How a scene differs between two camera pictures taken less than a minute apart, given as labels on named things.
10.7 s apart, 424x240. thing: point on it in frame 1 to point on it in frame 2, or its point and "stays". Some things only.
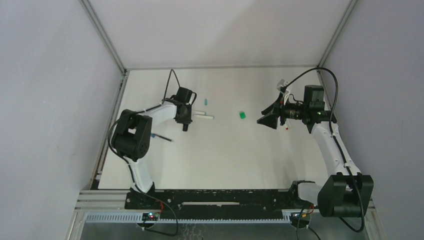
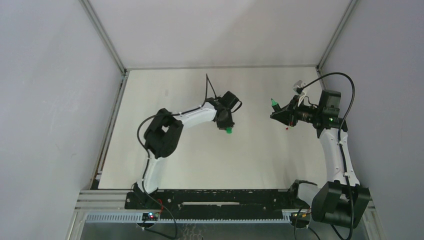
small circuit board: [150, 216] stays
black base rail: [191, 205] stays
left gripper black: [184, 120] to [224, 120]
